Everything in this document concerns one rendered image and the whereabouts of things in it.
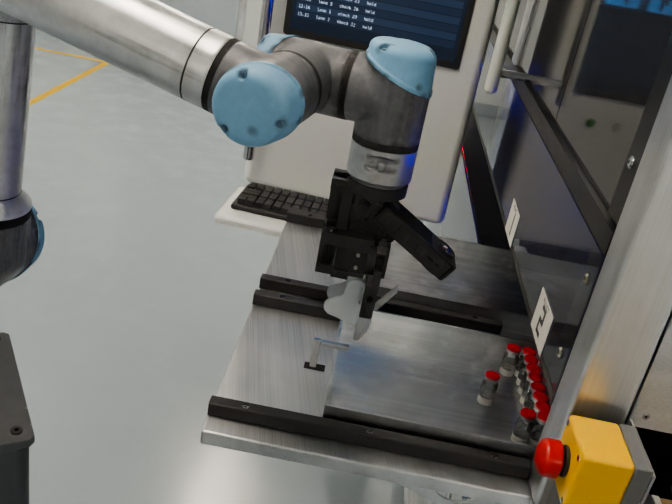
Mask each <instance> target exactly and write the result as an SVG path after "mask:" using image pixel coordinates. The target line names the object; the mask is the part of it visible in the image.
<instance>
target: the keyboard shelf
mask: <svg viewBox="0 0 672 504"><path fill-rule="evenodd" d="M244 188H245V187H242V186H241V187H238V188H237V189H236V191H235V192H234V193H233V194H232V195H231V196H230V198H229V199H228V200H227V201H226V202H225V203H224V204H223V206H222V207H221V208H220V209H219V210H218V211H217V213H216V214H215V215H214V222H216V223H219V224H224V225H228V226H232V227H237V228H241V229H245V230H250V231H254V232H258V233H263V234H267V235H271V236H276V237H280V236H281V233H282V231H283V228H284V226H285V224H286V221H285V220H280V219H276V218H272V217H267V216H263V215H258V214H254V213H250V212H245V211H241V210H237V209H232V208H231V204H232V202H233V201H234V200H235V199H236V198H237V197H238V195H239V194H240V193H241V192H242V191H243V189H244Z"/></svg>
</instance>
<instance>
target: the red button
mask: <svg viewBox="0 0 672 504"><path fill-rule="evenodd" d="M563 462H564V448H563V444H562V442H561V441H560V440H558V439H553V438H548V437H547V438H544V439H541V440H540V442H539V443H538V445H537V447H536V450H535V454H534V464H535V468H536V472H537V473H538V474H539V475H541V476H542V477H547V478H552V479H556V478H557V477H558V476H559V474H560V472H561V469H562V465H563Z"/></svg>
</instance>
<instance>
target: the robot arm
mask: <svg viewBox="0 0 672 504"><path fill-rule="evenodd" d="M37 29H39V30H41V31H43V32H45V33H47V34H49V35H51V36H53V37H56V38H58V39H60V40H62V41H64V42H66V43H68V44H70V45H72V46H74V47H76V48H78V49H80V50H82V51H84V52H86V53H88V54H90V55H92V56H94V57H97V58H99V59H101V60H103V61H105V62H107V63H109V64H111V65H113V66H115V67H117V68H119V69H121V70H123V71H125V72H127V73H129V74H131V75H133V76H135V77H138V78H140V79H142V80H144V81H146V82H148V83H150V84H152V85H154V86H156V87H158V88H160V89H162V90H164V91H166V92H168V93H170V94H172V95H174V96H176V97H179V98H181V99H183V100H185V101H187V102H189V103H191V104H193V105H195V106H197V107H199V108H201V109H203V110H206V111H208V112H210V113H211V114H213V115H214V118H215V121H216V123H217V125H218V126H219V127H220V128H221V130H222V131H223V132H224V133H225V134H226V136H227V137H228V138H229V139H231V140H232V141H234V142H236V143H238V144H240V145H244V146H248V147H261V146H265V145H268V144H271V143H273V142H276V141H278V140H281V139H283V138H285V137H286V136H288V135H289V134H291V133H292V132H293V131H294V130H295V129H296V128H297V127H298V125H299V124H301V123H302V122H303V121H305V120H306V119H308V118H309V117H310V116H312V115H313V114H314V113H318V114H322V115H327V116H331V117H335V118H339V119H343V120H350V121H354V128H353V134H352V140H351V145H350V151H349V156H348V162H347V167H346V169H347V170H343V169H338V168H335V171H334V175H333V177H332V181H331V187H330V189H331V190H330V196H329V202H328V207H327V213H326V218H325V221H324V226H323V229H322V233H321V239H320V245H319V250H318V256H317V261H316V267H315V271H316V272H321V273H326V274H330V277H335V278H340V279H345V280H346V281H344V282H340V283H336V284H332V285H330V286H329V287H328V290H327V296H328V299H326V300H325V303H324V310H325V311H326V312H327V313H328V314H330V315H332V316H334V317H336V318H339V319H341V320H343V321H345V322H348V323H350V324H352V325H353V326H354V327H355V332H354V337H353V339H354V340H359V339H360V338H361V337H362V336H363V335H364V334H365V333H366V332H367V331H368V328H369V325H370V322H371V318H372V315H373V311H374V307H375V303H376V299H377V294H378V290H379V285H380V281H381V279H384V276H385V273H386V268H387V263H388V259H389V254H390V248H391V242H393V241H394V240H395V241H396V242H398V243H399V244H400V245H401V246H402V247H403V248H404V249H405V250H407V251H408V252H409V253H410V254H411V255H412V256H413V257H414V258H415V259H417V260H418V261H419V262H420V263H421V264H422V265H423V266H424V267H425V269H426V270H427V271H429V272H430V273H431V274H432V275H434V276H436V277H437V278H438V279H439V280H443V279H445V278H446V277H447V276H448V275H449V274H450V273H452V272H453V271H454V270H455V269H456V264H455V254H454V251H453V250H452V248H451V247H450V246H449V245H448V244H447V243H445V242H444V241H443V240H441V239H439V238H438V237H437V236H436V235H435V234H434V233H433V232H432V231H431V230H429V229H428V228H427V227H426V226H425V225H424V224H423V223H422V222H421V221H420V220H419V219H417V218H416V217H415V216H414V215H413V214H412V213H411V212H410V211H409V210H408V209H406V208H405V207H404V206H403V205H402V204H401V203H400V202H399V201H400V200H402V199H404V198H405V197H406V193H407V189H408V184H409V183H410V182H411V179H412V174H413V170H414V165H415V161H416V156H417V152H418V147H419V143H420V138H421V134H422V130H423V125H424V121H425V117H426V112H427V108H428V103H429V99H430V98H431V97H432V93H433V91H432V86H433V80H434V74H435V69H436V63H437V59H436V55H435V53H434V51H433V50H432V49H431V48H430V47H428V46H426V45H424V44H422V43H419V42H415V41H412V40H408V39H403V38H395V37H388V36H379V37H375V38H373V39H372V40H371V41H370V44H369V48H368V49H367V50H366V52H364V51H361V52H360V51H356V50H351V49H346V48H342V47H338V46H333V45H329V44H325V43H321V42H316V41H312V40H308V39H304V38H302V37H300V36H297V35H283V34H277V33H269V34H267V35H265V36H264V37H263V38H262V39H261V41H260V43H259V44H258V45H257V47H253V46H251V45H249V44H247V43H245V42H243V41H240V40H238V39H236V38H235V37H233V36H231V35H229V34H227V33H225V32H223V31H220V30H218V29H216V28H214V27H212V26H210V25H208V24H206V23H204V22H202V21H200V20H198V19H195V18H193V17H191V16H189V15H187V14H185V13H183V12H181V11H179V10H177V9H175V8H173V7H170V6H168V5H166V4H164V3H162V2H160V1H158V0H0V286H2V285H3V284H5V283H7V282H8V281H11V280H13V279H15V278H17V277H19V276H20V275H22V274H23V273H24V272H25V271H26V270H27V269H28V268H29V267H30V266H31V265H32V264H33V263H34V262H35V261H36V260H37V259H38V257H39V256H40V254H41V252H42V249H43V246H44V240H45V232H44V226H43V222H42V220H41V219H38V217H37V214H38V212H37V210H36V209H35V208H34V206H33V205H32V199H31V197H30V196H29V195H28V194H27V193H26V192H25V191H24V190H23V189H22V181H23V170H24V159H25V149H26V138H27V127H28V117H29V106H30V95H31V85H32V74H33V63H34V52H35V42H36V31H37ZM328 226H330V228H328ZM364 275H365V280H362V279H363V277H364ZM347 276H348V278H347Z"/></svg>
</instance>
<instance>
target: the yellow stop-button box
mask: <svg viewBox="0 0 672 504"><path fill-rule="evenodd" d="M560 441H561V442H562V444H563V448H564V462H563V465H562V469H561V472H560V474H559V476H558V477H557V478H556V479H555V482H556V486H557V491H558V495H559V499H560V503H561V504H640V502H641V499H642V497H643V495H644V493H645V491H646V488H647V486H648V484H649V482H650V480H651V478H652V475H653V473H654V470H653V468H652V465H651V463H650V461H649V458H648V456H647V453H646V451H645V448H644V446H643V444H642V441H641V439H640V436H639V434H638V432H637V429H636V428H635V427H634V426H630V425H625V424H620V425H619V426H618V425H617V424H616V423H611V422H606V421H601V420H596V419H591V418H586V417H581V416H576V415H571V416H570V417H569V419H568V420H567V424H566V427H565V429H564V432H563V435H562V437H561V440H560Z"/></svg>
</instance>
